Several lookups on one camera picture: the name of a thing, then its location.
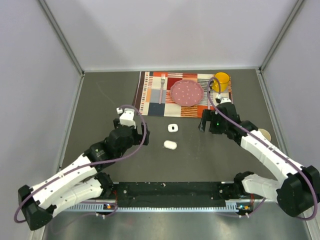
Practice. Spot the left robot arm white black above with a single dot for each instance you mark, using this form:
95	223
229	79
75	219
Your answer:
83	179

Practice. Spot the grey slotted cable duct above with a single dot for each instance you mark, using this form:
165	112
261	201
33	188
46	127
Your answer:
229	206

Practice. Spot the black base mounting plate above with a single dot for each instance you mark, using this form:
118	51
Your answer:
173	194

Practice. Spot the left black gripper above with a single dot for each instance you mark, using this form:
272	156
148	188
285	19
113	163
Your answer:
138	138

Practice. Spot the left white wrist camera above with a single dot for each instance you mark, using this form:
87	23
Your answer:
126	116

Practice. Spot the beige ceramic mug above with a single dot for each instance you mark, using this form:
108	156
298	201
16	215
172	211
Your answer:
266	134

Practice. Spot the white earbud case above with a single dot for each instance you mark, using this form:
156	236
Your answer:
171	145

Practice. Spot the pink dotted plate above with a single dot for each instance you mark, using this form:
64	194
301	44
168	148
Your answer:
186	93

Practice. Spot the white charging case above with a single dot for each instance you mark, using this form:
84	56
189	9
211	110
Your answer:
172	128

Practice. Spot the yellow mug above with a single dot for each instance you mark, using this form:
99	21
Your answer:
219	82

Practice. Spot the patchwork colourful placemat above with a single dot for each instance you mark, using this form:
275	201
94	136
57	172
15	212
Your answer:
147	94

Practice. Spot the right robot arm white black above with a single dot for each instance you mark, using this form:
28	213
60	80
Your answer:
295	189

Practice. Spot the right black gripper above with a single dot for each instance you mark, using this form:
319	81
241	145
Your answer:
209	115

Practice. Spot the pink handled fork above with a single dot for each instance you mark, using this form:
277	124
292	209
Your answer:
162	82

